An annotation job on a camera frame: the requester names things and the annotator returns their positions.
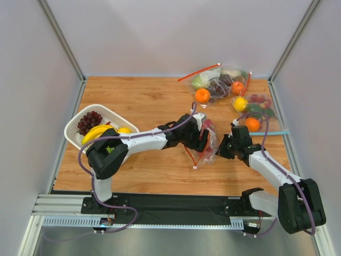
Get orange fake fruit left bag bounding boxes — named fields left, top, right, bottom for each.
left=194, top=88, right=210, bottom=104

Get yellow fake pear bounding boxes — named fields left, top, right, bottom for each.
left=117, top=127, right=132, bottom=134

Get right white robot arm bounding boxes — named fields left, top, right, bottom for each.
left=217, top=125, right=327, bottom=234

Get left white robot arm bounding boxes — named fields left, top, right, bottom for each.
left=86, top=113, right=218, bottom=202

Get green striped fake melon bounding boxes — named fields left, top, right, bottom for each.
left=107, top=146, right=114, bottom=153

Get orange fake fruit blue bag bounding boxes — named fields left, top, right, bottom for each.
left=244, top=117, right=261, bottom=132

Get white fake radish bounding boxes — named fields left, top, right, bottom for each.
left=221, top=69, right=241, bottom=79

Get orange fake fruit middle bag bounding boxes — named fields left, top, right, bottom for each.
left=231, top=81, right=245, bottom=96

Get left aluminium frame post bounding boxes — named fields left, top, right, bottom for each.
left=36, top=0, right=87, bottom=83

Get aluminium corner frame post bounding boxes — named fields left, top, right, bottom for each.
left=269, top=0, right=323, bottom=83

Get yellow fake banana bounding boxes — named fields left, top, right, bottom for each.
left=82, top=124, right=114, bottom=145

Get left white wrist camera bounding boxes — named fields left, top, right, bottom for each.
left=192, top=113, right=207, bottom=130

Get dark purple fake grapes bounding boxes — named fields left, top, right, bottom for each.
left=207, top=74, right=233, bottom=102

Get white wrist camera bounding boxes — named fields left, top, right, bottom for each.
left=231, top=119, right=239, bottom=127
left=192, top=113, right=207, bottom=130

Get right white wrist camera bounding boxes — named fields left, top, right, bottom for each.
left=231, top=119, right=239, bottom=127

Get green fake avocado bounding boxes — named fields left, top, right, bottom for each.
left=246, top=103, right=262, bottom=118

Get orange-zip bag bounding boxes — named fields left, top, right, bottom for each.
left=221, top=65, right=253, bottom=96
left=184, top=119, right=218, bottom=170
left=177, top=63, right=233, bottom=108

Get green fake cabbage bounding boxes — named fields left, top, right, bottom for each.
left=191, top=75, right=209, bottom=90

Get yellow fake apple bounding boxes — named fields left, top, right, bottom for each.
left=233, top=97, right=248, bottom=112

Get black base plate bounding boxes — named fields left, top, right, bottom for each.
left=80, top=191, right=273, bottom=225

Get white perforated plastic basket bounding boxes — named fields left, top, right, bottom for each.
left=64, top=104, right=139, bottom=149

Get red dragon fruit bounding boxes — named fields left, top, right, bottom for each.
left=200, top=119, right=218, bottom=163

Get white slotted cable duct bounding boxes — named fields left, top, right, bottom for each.
left=42, top=215, right=244, bottom=230

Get blue-zip clear bag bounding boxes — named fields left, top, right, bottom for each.
left=231, top=94, right=290, bottom=136

